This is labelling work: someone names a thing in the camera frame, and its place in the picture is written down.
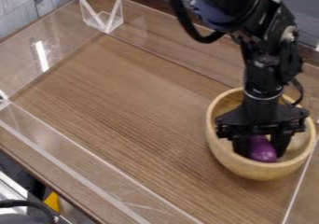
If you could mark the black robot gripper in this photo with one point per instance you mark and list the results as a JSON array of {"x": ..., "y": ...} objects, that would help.
[{"x": 244, "y": 117}]

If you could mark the purple toy eggplant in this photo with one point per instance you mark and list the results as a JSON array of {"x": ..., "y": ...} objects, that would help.
[{"x": 260, "y": 149}]

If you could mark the brown wooden bowl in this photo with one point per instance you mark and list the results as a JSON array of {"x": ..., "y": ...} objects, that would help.
[{"x": 244, "y": 167}]

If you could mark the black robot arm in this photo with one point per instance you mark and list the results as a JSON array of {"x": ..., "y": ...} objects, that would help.
[{"x": 262, "y": 27}]

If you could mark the clear acrylic table barrier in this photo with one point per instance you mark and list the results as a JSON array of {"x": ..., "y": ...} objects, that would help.
[{"x": 88, "y": 181}]

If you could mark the clear acrylic corner bracket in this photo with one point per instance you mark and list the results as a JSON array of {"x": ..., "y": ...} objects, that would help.
[{"x": 103, "y": 21}]

